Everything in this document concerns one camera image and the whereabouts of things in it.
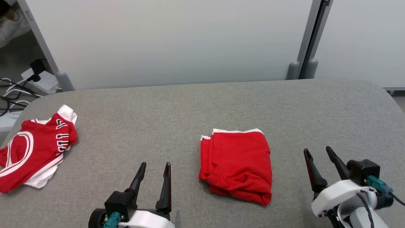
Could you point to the grey double partition post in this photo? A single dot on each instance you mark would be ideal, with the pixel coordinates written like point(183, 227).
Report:
point(308, 31)

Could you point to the thin grey partition post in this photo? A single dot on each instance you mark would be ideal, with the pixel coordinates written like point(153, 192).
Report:
point(38, 34)

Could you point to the red shorts with white stripe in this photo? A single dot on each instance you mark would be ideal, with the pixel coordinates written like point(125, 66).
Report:
point(240, 161)

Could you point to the black mains plug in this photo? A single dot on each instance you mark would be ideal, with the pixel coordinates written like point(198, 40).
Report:
point(33, 78)

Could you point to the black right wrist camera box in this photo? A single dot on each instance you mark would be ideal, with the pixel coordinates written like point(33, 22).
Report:
point(364, 171)

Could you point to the white sneaker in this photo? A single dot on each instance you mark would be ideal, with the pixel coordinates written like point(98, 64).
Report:
point(12, 30)

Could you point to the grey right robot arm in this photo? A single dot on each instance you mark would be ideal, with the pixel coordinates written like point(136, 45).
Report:
point(357, 218)

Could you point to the white power strip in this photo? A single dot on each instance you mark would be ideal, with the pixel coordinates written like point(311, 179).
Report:
point(44, 84)

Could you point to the black trouser leg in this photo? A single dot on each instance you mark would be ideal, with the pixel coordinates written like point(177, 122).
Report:
point(5, 5)

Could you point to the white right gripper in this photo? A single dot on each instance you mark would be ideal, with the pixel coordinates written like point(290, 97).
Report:
point(332, 194)

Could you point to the flat white box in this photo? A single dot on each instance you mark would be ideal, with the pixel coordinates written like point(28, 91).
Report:
point(8, 122)

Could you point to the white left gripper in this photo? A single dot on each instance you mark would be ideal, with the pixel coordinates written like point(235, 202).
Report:
point(148, 220)

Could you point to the red white basketball jersey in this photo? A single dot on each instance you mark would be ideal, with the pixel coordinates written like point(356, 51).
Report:
point(31, 148)

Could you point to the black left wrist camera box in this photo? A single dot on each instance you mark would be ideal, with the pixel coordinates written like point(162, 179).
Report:
point(120, 202)

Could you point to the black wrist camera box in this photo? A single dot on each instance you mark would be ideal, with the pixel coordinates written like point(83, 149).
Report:
point(364, 171)
point(120, 202)

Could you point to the grey partition foot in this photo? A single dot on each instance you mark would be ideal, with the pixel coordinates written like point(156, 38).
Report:
point(293, 71)
point(311, 69)
point(65, 82)

